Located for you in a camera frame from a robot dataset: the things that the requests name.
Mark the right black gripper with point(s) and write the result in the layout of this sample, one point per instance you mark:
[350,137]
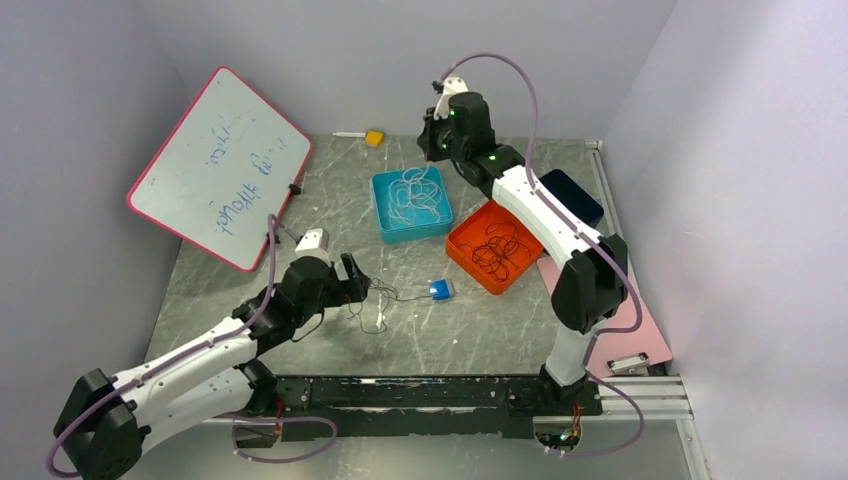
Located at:
[426,140]

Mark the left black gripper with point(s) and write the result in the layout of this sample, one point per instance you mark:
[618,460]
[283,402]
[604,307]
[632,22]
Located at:
[357,282]

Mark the teal plastic box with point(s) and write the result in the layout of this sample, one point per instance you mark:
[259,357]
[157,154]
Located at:
[411,204]

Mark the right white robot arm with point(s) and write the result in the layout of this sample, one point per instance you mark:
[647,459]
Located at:
[593,280]

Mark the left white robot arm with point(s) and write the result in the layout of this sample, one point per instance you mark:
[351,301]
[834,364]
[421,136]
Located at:
[108,422]

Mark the yellow small block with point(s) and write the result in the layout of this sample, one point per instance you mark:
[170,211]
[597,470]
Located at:
[374,138]

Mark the blue white small block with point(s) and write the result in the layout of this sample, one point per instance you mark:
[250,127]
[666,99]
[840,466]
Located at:
[441,290]

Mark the orange plastic box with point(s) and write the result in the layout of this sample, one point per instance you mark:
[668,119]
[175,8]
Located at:
[493,247]

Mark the navy plastic box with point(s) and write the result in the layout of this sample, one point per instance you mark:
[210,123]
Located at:
[573,197]

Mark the pink-framed whiteboard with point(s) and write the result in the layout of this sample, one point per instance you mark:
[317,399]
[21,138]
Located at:
[228,163]

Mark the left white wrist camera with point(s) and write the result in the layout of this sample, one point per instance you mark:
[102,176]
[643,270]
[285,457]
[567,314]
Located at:
[314,243]

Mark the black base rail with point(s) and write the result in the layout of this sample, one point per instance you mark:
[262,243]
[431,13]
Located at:
[508,405]

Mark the small metal bracket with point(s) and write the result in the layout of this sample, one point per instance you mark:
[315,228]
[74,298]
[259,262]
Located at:
[632,365]

